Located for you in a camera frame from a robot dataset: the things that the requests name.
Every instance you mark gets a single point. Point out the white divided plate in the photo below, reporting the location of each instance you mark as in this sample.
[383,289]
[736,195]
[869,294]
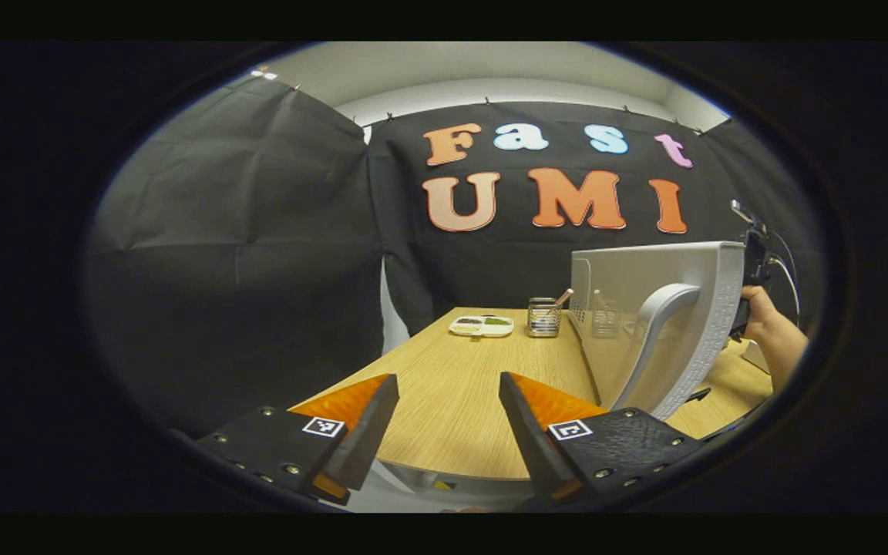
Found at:
[481,326]

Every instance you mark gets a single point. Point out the white microwave oven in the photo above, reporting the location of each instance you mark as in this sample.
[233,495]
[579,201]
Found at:
[644,308]

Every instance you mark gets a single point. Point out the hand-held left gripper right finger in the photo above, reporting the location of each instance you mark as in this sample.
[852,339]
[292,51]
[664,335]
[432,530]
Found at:
[527,432]

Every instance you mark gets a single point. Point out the pink stick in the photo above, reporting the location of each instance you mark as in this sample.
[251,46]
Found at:
[563,297]

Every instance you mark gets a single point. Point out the metal mesh holder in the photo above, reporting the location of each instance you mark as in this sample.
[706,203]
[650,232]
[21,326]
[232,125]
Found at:
[543,320]

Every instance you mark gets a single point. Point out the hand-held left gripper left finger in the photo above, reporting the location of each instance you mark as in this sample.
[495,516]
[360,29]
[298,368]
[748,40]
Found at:
[367,432]

